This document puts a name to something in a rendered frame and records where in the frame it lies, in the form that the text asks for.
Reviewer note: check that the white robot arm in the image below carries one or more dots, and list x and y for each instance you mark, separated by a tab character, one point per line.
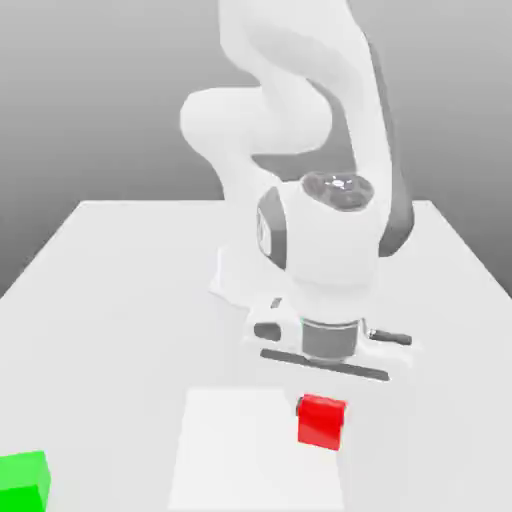
312	120

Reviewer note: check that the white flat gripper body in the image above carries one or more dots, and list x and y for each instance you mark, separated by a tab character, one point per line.
344	370

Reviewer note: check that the small green cube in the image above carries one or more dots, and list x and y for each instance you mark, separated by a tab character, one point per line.
22	482

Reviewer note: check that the small red cube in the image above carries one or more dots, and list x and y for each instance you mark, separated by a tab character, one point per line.
320	422

